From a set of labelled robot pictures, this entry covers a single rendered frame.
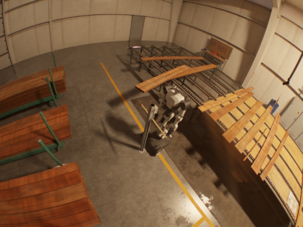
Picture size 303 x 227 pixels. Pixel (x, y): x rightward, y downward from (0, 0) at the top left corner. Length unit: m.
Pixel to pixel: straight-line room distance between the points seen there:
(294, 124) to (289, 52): 3.79
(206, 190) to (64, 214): 2.60
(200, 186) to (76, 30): 9.81
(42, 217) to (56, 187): 0.54
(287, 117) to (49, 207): 9.11
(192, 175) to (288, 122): 6.62
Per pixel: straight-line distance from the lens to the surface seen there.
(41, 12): 9.57
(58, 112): 3.14
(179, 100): 1.98
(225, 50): 9.18
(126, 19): 10.13
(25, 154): 3.03
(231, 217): 3.33
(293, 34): 8.79
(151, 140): 2.77
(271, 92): 8.61
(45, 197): 2.16
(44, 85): 3.75
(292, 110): 8.13
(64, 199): 2.02
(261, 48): 7.70
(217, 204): 3.10
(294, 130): 8.48
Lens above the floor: 2.49
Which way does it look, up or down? 44 degrees down
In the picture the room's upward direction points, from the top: 14 degrees clockwise
